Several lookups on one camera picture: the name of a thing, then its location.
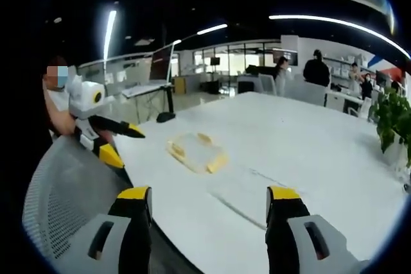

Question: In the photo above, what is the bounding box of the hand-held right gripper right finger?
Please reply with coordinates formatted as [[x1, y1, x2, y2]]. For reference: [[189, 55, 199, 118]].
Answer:
[[265, 185, 370, 274]]

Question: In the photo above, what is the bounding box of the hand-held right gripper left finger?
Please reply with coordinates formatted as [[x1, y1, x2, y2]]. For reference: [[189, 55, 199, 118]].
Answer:
[[59, 185, 153, 274]]

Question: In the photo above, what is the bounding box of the yellow plastic buckle part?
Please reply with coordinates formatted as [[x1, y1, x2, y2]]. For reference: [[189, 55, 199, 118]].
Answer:
[[205, 153, 230, 175], [166, 139, 191, 161]]

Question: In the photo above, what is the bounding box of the person's white shirt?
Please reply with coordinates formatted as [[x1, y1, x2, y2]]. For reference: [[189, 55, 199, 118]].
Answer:
[[46, 89, 72, 112]]

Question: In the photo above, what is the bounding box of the white standing desk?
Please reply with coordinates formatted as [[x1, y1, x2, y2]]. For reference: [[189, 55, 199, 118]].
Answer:
[[121, 81, 177, 124]]

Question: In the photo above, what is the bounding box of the black object on table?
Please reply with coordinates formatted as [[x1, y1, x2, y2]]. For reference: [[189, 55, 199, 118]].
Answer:
[[155, 111, 176, 124]]

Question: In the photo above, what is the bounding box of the grey mesh office chair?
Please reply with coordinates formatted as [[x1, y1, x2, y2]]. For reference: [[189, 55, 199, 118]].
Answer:
[[21, 135, 137, 274]]

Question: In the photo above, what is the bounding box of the ceiling strip light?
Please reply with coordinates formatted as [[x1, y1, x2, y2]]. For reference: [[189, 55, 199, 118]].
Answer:
[[103, 10, 118, 63], [196, 23, 229, 36]]

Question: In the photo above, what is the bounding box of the monitor on stand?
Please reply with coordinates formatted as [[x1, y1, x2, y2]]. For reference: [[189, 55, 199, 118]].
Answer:
[[148, 45, 176, 83]]

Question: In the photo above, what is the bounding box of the white plant pot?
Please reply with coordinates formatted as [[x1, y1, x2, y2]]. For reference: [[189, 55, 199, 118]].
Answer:
[[383, 135, 411, 174]]

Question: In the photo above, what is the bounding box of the green potted plant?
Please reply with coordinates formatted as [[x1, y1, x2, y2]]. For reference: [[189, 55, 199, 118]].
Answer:
[[368, 87, 411, 159]]

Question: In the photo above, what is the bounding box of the long curved ceiling light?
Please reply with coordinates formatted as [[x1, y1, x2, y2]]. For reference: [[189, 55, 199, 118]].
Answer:
[[268, 14, 411, 60]]

